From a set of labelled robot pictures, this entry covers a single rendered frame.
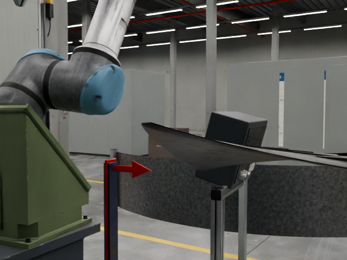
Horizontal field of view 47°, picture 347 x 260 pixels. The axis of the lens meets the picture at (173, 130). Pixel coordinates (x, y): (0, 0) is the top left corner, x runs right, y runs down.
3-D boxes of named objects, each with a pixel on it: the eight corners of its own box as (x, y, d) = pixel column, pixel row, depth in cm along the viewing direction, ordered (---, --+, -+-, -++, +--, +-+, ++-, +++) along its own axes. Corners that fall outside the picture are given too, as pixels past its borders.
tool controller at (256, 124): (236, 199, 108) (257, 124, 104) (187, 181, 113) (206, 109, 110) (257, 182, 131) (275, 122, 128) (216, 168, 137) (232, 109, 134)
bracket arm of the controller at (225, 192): (221, 201, 104) (221, 189, 103) (210, 200, 105) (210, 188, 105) (243, 185, 125) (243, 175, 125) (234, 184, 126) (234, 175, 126)
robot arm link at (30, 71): (11, 115, 99) (38, 78, 107) (59, 122, 95) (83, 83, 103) (-12, 79, 90) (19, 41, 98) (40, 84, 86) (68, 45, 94)
